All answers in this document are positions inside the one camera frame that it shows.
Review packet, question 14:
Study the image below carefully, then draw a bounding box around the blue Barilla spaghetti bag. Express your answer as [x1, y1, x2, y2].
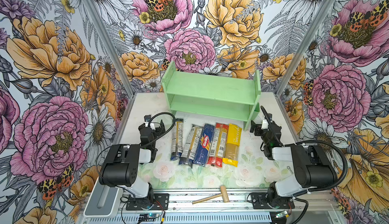
[193, 124, 215, 166]

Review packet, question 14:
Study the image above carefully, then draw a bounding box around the clear spaghetti bag white label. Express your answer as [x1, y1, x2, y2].
[179, 125, 203, 167]

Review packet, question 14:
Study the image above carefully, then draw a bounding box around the green wooden two-tier shelf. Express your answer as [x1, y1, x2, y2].
[162, 63, 261, 130]

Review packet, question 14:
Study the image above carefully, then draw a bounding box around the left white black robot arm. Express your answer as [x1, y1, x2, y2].
[99, 122, 166, 202]

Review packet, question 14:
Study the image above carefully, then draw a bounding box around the small wooden mallet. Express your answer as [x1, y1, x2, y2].
[192, 185, 230, 204]

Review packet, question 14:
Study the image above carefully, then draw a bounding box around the red-ended clear spaghetti bag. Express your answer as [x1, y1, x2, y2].
[207, 123, 229, 168]

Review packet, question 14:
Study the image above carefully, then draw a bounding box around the yellow spaghetti bag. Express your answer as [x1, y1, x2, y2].
[222, 124, 242, 167]

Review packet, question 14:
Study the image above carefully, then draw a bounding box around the clear spaghetti bag dark end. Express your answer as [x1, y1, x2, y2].
[170, 118, 184, 161]

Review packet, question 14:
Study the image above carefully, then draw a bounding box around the grey white box device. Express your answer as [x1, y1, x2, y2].
[84, 179, 123, 218]

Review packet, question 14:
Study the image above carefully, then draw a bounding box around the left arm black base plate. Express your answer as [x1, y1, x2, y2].
[125, 193, 170, 211]

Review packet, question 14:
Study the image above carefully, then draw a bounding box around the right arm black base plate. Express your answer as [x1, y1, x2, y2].
[247, 192, 295, 209]

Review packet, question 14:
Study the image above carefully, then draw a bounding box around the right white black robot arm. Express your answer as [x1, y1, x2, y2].
[250, 119, 338, 208]

